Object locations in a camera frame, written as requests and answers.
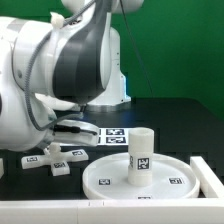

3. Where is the small white block left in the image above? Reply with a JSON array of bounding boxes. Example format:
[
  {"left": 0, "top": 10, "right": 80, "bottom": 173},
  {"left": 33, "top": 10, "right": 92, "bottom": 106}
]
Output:
[{"left": 0, "top": 158, "right": 4, "bottom": 179}]

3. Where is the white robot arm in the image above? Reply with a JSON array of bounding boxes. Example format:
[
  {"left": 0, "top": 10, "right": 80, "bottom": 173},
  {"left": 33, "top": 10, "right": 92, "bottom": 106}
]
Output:
[{"left": 0, "top": 0, "right": 144, "bottom": 151}]

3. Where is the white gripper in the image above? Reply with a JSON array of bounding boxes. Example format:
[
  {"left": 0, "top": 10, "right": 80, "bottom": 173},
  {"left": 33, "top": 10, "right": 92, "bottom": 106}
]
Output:
[{"left": 53, "top": 120, "right": 100, "bottom": 146}]

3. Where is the white marker tag sheet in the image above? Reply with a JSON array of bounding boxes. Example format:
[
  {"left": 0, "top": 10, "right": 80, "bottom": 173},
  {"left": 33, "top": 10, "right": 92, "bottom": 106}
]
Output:
[{"left": 98, "top": 128, "right": 129, "bottom": 146}]

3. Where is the white round table top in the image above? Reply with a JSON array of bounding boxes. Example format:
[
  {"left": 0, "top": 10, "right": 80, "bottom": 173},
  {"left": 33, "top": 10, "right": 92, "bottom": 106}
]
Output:
[{"left": 82, "top": 153, "right": 200, "bottom": 200}]

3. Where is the white L-shaped frame border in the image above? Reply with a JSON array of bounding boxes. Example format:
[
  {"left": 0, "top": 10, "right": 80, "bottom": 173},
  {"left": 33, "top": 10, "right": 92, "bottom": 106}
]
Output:
[{"left": 0, "top": 156, "right": 224, "bottom": 224}]

